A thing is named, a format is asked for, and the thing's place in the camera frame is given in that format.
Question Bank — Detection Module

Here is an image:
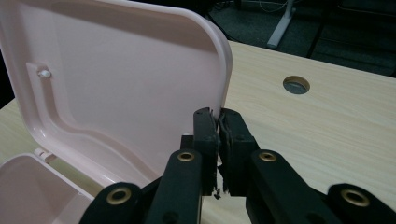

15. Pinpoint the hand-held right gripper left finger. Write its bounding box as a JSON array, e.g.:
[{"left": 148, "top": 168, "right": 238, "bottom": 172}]
[{"left": 180, "top": 106, "right": 220, "bottom": 198}]

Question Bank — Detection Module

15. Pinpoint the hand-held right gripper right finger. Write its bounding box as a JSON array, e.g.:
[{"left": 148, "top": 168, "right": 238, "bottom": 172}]
[{"left": 218, "top": 107, "right": 262, "bottom": 198}]

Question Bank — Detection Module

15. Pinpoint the pink plastic lidded box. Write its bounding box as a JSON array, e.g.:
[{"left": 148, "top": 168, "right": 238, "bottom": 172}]
[{"left": 0, "top": 0, "right": 233, "bottom": 224}]

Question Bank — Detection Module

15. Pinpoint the white desk leg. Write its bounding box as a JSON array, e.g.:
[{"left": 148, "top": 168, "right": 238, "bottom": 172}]
[{"left": 266, "top": 0, "right": 297, "bottom": 49}]

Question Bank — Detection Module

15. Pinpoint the round grey table cable hole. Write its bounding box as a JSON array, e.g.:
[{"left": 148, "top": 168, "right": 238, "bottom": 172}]
[{"left": 282, "top": 75, "right": 311, "bottom": 95}]

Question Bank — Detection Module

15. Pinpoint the black metal chair frame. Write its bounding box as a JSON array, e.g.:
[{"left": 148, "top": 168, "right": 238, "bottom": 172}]
[{"left": 305, "top": 6, "right": 332, "bottom": 61}]

